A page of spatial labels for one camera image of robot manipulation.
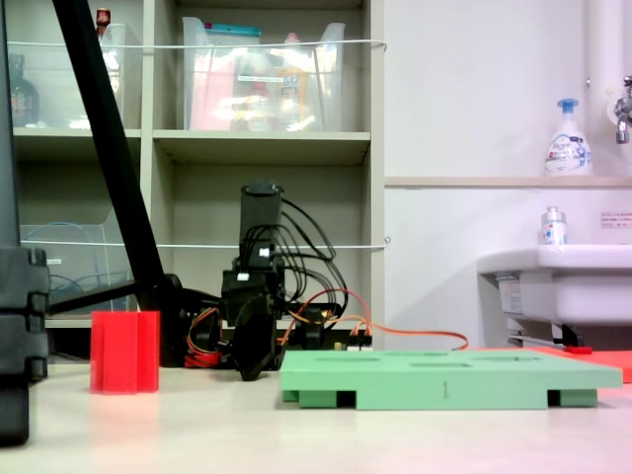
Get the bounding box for green shape hole board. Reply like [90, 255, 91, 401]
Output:
[279, 349, 623, 411]

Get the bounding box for white sink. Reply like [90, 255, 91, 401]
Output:
[476, 244, 632, 347]

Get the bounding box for red cross columnar block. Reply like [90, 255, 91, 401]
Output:
[89, 309, 162, 395]

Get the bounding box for small clear sanitizer bottle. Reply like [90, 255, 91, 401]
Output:
[537, 205, 570, 247]

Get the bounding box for black forearm servo wires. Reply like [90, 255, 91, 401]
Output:
[274, 197, 350, 320]

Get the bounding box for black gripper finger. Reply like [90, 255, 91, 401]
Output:
[248, 295, 277, 382]
[230, 320, 254, 382]

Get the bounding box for black tripod brace bar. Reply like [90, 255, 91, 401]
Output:
[46, 280, 140, 315]

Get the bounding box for white soap pump bottle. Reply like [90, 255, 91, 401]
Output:
[544, 97, 593, 178]

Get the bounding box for yellow bottle with pink cap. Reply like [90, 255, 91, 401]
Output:
[276, 32, 317, 125]

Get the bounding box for long orange wire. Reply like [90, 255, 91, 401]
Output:
[276, 288, 470, 353]

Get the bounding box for clear plastic container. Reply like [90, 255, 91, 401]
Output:
[7, 22, 130, 130]

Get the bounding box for brown bottle with red cap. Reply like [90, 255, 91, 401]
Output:
[95, 7, 122, 95]

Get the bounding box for beige shelf unit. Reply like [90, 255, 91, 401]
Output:
[0, 0, 386, 356]

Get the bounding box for blue flat box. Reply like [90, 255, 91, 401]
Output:
[203, 22, 263, 39]

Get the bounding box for pink package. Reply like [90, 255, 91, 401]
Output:
[190, 53, 237, 130]

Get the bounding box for large clear plastic bin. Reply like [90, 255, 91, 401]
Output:
[181, 16, 347, 133]

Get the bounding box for dark labelled bottle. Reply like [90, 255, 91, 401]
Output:
[8, 52, 40, 128]

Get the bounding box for black table clamp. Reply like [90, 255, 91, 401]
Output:
[294, 315, 326, 353]

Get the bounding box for metal faucet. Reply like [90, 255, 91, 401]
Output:
[605, 73, 632, 146]

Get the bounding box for clear plastic tray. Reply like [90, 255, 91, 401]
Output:
[19, 206, 137, 317]

